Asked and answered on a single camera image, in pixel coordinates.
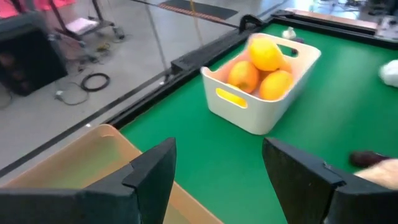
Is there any pink cloth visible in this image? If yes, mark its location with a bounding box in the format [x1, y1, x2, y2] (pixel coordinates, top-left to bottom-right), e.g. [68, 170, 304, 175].
[0, 0, 76, 19]

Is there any coiled black cable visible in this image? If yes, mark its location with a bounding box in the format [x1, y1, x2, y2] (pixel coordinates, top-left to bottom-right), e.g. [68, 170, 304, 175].
[80, 72, 111, 93]

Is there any black equipment case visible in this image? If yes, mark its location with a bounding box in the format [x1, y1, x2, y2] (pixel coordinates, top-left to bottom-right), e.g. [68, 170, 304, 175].
[0, 12, 68, 96]

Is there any black wheeled cart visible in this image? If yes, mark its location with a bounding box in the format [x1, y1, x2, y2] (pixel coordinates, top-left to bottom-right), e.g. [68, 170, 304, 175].
[48, 0, 126, 43]

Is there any white plastic basket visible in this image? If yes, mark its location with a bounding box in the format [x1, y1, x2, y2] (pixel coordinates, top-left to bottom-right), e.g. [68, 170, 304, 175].
[200, 32, 322, 136]

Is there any wooden table side plank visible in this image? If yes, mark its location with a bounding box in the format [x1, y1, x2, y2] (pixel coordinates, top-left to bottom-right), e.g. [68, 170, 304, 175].
[284, 7, 379, 31]

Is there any white paper sheet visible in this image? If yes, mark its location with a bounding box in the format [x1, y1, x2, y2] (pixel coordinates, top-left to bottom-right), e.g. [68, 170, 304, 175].
[65, 17, 100, 35]

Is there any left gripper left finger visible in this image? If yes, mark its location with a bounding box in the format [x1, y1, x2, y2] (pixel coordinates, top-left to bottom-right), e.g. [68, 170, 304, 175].
[0, 138, 177, 224]

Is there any black hanging cable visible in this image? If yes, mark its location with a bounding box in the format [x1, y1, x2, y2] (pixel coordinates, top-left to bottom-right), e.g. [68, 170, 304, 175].
[143, 0, 167, 74]

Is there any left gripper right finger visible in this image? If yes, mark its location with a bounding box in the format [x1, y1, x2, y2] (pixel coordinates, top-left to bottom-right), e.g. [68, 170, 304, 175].
[262, 138, 398, 224]

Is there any thin black adapter cable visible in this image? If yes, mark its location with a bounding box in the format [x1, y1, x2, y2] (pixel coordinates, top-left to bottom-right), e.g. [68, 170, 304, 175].
[53, 81, 91, 106]

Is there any white garlic bulb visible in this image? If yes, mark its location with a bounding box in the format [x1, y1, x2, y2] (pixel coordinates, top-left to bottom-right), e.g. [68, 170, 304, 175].
[281, 26, 297, 40]
[353, 159, 398, 190]
[378, 59, 398, 88]

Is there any yellow hanging cable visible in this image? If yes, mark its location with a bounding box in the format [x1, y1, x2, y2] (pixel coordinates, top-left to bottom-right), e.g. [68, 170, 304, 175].
[188, 0, 205, 46]

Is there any black aluminium table frame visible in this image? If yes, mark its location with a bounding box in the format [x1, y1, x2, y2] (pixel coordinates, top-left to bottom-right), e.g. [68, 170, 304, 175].
[102, 9, 398, 130]

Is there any black orange-striped floor mat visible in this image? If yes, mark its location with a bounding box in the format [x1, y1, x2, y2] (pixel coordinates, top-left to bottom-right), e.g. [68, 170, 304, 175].
[157, 0, 239, 21]

